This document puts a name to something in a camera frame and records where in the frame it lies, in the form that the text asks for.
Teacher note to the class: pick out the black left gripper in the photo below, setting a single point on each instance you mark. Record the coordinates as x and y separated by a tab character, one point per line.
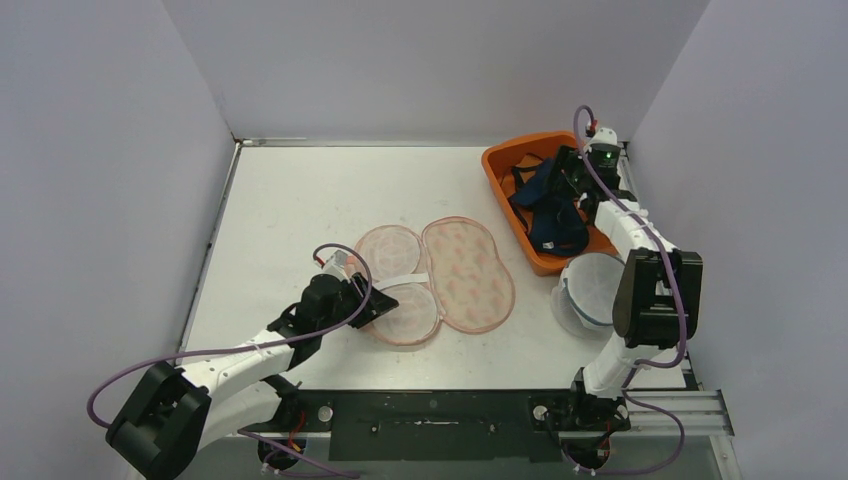
378	305

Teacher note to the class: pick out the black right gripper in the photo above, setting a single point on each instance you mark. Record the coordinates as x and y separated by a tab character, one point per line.
569	172

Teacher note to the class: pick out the navy blue bra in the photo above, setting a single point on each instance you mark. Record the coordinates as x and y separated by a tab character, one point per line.
556	227

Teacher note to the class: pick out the pink carrot-print laundry bag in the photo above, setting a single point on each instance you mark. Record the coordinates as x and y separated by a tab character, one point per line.
449	274

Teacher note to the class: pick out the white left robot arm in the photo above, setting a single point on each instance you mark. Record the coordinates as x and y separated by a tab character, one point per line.
175	411

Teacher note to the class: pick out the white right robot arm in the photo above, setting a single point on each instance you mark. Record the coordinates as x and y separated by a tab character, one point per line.
645	295

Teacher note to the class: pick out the white mesh cylindrical laundry bag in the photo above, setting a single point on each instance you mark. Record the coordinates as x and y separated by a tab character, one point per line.
582	301

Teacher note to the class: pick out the orange plastic bin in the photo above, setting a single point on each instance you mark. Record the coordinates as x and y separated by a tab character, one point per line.
497	161

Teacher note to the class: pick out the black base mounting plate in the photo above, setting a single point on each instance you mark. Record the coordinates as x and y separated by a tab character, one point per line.
448	425

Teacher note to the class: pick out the orange bra with black straps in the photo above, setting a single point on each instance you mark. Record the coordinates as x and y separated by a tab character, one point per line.
521	174

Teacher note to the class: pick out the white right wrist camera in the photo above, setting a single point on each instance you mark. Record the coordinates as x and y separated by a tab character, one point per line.
603	135

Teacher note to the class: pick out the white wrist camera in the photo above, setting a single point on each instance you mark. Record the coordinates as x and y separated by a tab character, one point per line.
603	135
335	265

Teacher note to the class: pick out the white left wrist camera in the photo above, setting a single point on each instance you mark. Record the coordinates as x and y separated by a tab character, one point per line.
335	265

